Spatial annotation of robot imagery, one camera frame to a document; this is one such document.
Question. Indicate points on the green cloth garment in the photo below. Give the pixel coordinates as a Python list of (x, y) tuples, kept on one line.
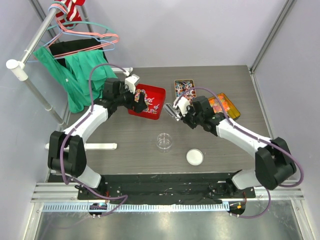
[(74, 76)]

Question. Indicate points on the clear plastic round jar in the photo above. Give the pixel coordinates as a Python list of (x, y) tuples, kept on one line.
[(164, 142)]

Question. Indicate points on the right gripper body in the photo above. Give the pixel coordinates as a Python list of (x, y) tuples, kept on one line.
[(191, 118)]

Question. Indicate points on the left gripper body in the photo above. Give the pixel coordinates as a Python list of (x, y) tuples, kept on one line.
[(126, 98)]

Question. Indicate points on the white round jar lid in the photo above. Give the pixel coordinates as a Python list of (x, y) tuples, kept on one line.
[(194, 157)]

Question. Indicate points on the red white striped garment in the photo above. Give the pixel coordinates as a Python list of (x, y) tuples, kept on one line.
[(70, 12)]

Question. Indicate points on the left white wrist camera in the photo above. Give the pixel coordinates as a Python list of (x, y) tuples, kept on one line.
[(131, 81)]

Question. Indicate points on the pink clothes hanger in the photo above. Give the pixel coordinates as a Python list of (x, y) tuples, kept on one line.
[(108, 43)]

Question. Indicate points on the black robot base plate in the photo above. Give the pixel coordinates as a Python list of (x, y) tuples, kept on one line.
[(168, 189)]

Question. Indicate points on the white rack foot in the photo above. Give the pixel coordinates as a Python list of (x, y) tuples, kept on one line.
[(126, 69)]

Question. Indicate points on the red square candy box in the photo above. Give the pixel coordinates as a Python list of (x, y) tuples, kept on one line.
[(154, 98)]

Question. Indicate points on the green clothes hanger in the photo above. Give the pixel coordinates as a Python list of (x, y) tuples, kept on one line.
[(84, 28)]

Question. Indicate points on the silver metal scoop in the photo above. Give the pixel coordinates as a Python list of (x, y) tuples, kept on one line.
[(168, 107)]

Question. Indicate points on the black garment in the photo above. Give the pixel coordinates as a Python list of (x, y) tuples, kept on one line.
[(74, 45)]

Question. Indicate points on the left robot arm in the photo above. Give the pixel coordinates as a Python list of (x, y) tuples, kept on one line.
[(66, 152)]

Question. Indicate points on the gold rectangular tin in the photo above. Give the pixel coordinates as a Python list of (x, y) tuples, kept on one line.
[(183, 85)]

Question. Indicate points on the white flat bar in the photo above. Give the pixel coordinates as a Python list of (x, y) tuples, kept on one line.
[(100, 146)]

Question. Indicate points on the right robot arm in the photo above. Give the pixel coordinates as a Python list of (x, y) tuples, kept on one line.
[(273, 163)]

